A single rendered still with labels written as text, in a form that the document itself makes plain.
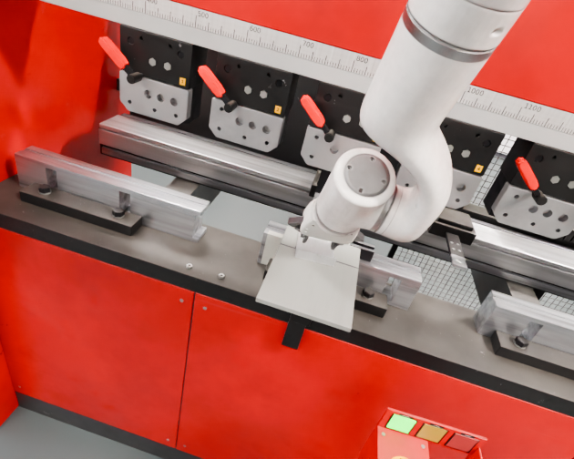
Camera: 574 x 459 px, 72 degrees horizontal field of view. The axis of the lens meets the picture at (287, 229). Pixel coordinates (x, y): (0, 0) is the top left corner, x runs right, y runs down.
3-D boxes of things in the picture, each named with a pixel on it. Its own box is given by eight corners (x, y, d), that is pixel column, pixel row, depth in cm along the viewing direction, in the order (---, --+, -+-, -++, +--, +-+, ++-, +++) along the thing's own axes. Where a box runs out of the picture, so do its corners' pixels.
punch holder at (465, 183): (392, 190, 81) (425, 111, 72) (392, 174, 88) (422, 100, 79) (464, 212, 80) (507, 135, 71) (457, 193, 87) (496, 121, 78)
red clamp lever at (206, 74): (200, 65, 72) (234, 109, 75) (209, 61, 76) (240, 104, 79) (193, 70, 73) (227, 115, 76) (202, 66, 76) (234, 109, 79)
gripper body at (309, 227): (372, 198, 67) (353, 219, 78) (313, 184, 66) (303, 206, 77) (365, 240, 65) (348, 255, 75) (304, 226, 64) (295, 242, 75)
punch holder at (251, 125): (207, 134, 83) (217, 52, 74) (221, 123, 90) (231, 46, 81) (275, 155, 82) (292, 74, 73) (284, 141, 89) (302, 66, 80)
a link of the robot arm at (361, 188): (379, 197, 65) (326, 175, 65) (412, 162, 52) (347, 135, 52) (363, 243, 62) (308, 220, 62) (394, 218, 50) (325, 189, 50)
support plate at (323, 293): (255, 301, 72) (256, 297, 72) (286, 229, 94) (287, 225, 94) (350, 332, 71) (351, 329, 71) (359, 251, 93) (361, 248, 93)
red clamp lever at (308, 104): (305, 95, 71) (335, 139, 74) (309, 90, 74) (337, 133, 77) (297, 100, 72) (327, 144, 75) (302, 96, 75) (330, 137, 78)
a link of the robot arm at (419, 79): (568, 44, 38) (416, 216, 63) (415, -20, 38) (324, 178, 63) (577, 97, 33) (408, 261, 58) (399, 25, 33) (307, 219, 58)
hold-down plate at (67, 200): (20, 200, 99) (18, 190, 98) (35, 191, 104) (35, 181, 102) (130, 237, 97) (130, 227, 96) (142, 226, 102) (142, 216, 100)
